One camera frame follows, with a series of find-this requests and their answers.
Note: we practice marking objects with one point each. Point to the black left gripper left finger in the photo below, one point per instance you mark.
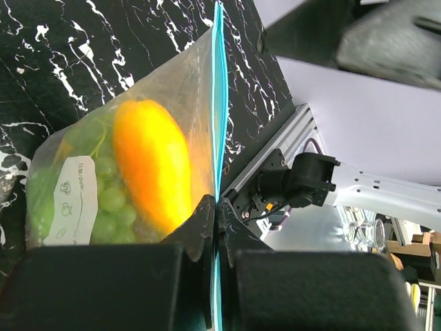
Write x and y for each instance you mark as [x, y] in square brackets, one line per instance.
[161, 286]

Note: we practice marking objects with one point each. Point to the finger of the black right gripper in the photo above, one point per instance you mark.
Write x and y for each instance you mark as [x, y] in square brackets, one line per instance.
[397, 41]

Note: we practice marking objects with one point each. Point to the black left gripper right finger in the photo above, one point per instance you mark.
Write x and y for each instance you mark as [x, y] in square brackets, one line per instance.
[262, 289]

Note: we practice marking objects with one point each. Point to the clear zip top bag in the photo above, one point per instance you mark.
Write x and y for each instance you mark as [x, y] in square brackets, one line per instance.
[192, 87]

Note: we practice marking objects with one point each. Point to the yellow orange fake mango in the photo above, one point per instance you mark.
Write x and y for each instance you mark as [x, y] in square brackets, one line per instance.
[152, 155]

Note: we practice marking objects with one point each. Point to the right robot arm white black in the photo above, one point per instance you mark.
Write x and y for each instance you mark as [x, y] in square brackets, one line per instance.
[344, 186]

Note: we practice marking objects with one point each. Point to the green fake grapes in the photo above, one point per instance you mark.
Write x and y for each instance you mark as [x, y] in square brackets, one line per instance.
[75, 193]

